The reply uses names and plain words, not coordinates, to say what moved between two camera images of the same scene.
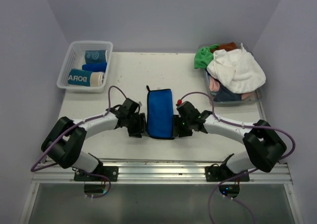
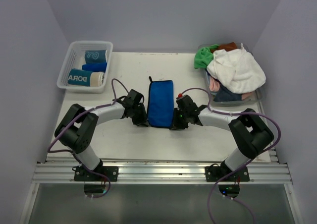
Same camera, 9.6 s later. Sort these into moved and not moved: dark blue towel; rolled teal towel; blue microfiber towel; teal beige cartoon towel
Moved: blue microfiber towel
Not moved: teal beige cartoon towel; rolled teal towel; dark blue towel
